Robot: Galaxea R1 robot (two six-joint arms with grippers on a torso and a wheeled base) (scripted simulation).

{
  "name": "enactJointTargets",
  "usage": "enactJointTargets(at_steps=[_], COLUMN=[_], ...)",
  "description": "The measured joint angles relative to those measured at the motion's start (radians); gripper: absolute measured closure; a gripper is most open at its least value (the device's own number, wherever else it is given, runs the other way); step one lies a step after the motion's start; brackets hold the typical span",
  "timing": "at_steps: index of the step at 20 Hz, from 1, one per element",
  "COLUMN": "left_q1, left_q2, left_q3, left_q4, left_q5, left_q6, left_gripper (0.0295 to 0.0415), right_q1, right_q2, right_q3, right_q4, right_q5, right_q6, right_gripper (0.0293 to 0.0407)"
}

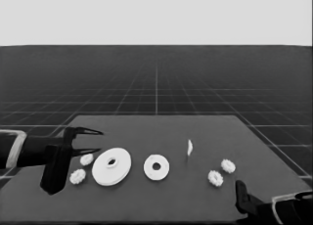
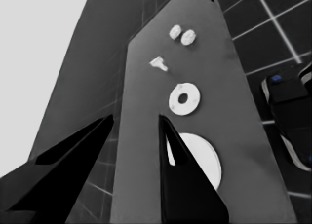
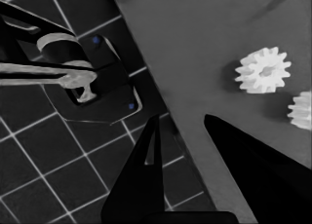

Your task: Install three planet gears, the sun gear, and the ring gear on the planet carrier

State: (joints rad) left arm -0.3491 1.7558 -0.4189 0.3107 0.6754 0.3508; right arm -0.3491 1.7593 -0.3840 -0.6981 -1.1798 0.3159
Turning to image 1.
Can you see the large thick white disc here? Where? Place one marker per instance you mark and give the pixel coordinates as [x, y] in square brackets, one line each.
[107, 176]

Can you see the white round carrier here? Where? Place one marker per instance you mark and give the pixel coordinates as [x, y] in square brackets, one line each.
[148, 168]

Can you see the small white gear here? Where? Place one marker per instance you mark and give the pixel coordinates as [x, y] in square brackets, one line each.
[225, 167]
[74, 177]
[83, 160]
[212, 179]

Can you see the small white T-shaped piece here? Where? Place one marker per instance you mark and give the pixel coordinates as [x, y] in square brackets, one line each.
[189, 148]

